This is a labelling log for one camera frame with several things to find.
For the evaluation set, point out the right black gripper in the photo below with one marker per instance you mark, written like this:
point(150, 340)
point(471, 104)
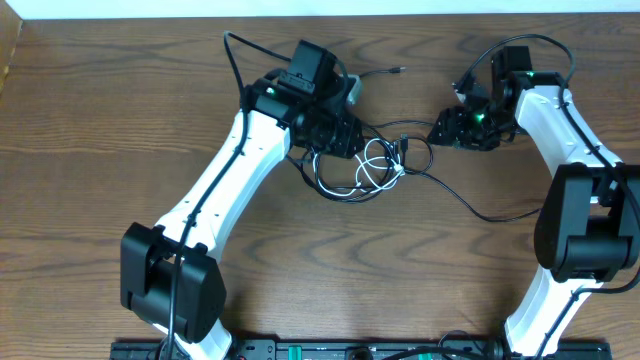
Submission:
point(454, 133)

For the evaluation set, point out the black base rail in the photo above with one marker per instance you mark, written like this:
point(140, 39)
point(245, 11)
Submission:
point(264, 349)

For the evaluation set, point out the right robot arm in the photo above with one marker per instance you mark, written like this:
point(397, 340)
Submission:
point(588, 227)

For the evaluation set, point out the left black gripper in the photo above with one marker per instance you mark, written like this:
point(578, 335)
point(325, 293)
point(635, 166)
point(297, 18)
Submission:
point(349, 130)

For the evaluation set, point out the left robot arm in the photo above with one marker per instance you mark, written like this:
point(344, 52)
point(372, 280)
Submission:
point(169, 273)

